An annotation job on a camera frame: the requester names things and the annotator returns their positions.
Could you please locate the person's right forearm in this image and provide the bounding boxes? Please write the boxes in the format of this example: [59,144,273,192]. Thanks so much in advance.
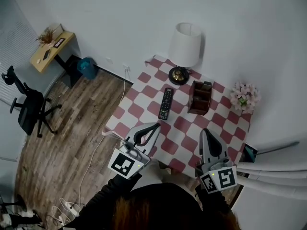
[194,185,231,213]

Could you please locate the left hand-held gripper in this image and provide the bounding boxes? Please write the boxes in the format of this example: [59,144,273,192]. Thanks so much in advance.
[107,122,161,180]

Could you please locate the person's left forearm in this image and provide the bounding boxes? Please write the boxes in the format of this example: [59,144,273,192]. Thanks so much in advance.
[105,173,142,195]

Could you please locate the black office chair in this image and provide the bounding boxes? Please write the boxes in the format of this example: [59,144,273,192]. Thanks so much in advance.
[1,65,62,138]

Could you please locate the teal trash bin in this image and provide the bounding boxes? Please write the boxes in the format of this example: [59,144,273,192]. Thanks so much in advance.
[76,57,98,81]

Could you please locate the white table lamp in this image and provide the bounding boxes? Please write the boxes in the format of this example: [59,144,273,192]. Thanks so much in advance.
[167,22,202,86]

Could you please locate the black desk sign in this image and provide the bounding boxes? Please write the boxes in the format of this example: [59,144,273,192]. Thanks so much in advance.
[54,37,66,49]

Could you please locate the white curtains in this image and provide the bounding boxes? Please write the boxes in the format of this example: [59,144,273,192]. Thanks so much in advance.
[236,149,307,198]

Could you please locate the person's beige trousers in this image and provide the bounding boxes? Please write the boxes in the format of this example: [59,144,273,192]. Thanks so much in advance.
[141,159,200,191]

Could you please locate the pale rectangular box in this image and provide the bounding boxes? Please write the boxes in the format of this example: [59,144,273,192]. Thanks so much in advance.
[49,23,64,35]

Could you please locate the dried brown plant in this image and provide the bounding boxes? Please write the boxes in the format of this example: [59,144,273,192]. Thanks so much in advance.
[35,27,55,47]

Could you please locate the yellow wooden side desk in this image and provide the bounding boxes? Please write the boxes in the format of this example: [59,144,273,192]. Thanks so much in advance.
[30,31,83,89]

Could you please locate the black equipment stand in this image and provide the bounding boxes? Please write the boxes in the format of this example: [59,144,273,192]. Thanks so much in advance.
[0,193,43,230]

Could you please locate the brown wooden organizer box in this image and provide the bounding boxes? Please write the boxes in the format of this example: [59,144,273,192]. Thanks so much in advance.
[187,80,213,116]

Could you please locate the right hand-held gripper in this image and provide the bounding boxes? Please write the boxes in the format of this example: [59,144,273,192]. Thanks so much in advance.
[195,128,238,195]

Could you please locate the teal box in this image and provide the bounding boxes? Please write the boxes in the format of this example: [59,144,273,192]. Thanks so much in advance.
[243,144,259,164]

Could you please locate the large black remote control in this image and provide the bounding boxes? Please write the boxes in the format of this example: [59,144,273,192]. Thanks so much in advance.
[157,87,174,121]

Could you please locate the pink checkered tablecloth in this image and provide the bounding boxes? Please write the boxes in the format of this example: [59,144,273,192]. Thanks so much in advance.
[102,54,252,177]

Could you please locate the coiled white cable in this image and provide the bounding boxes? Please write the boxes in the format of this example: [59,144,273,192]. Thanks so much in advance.
[47,197,80,225]

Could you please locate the pink flower bouquet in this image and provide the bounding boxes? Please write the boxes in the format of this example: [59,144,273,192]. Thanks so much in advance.
[230,81,261,114]

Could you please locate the person's black top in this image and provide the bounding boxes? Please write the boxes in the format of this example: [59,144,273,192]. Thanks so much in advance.
[64,182,240,230]

